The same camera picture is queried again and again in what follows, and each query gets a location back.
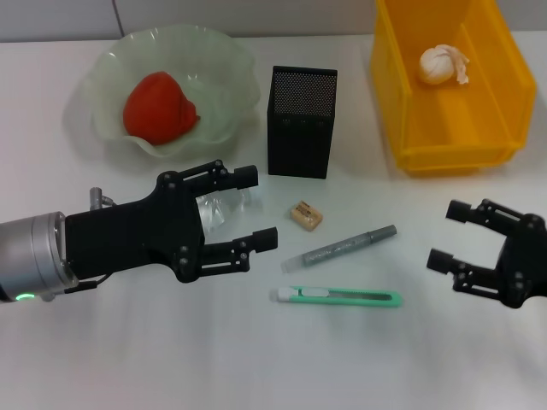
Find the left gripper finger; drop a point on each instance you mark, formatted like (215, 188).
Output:
(265, 240)

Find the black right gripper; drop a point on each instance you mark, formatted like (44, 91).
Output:
(530, 265)

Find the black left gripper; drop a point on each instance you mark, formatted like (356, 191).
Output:
(128, 235)

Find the clear green-label water bottle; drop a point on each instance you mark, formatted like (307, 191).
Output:
(213, 213)

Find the red object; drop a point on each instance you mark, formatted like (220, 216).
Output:
(158, 107)

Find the white paper ball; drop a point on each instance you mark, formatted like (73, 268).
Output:
(433, 64)

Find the beige eraser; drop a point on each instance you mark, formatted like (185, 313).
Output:
(305, 215)

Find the black mesh pen holder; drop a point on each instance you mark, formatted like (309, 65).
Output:
(299, 141)

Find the grey marker pen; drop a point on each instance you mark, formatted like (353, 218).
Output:
(333, 250)

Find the green utility knife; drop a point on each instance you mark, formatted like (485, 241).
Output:
(354, 297)

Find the pale green wavy fruit plate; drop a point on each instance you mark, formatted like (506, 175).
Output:
(213, 60)

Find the yellow plastic bin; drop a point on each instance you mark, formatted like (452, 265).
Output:
(461, 119)

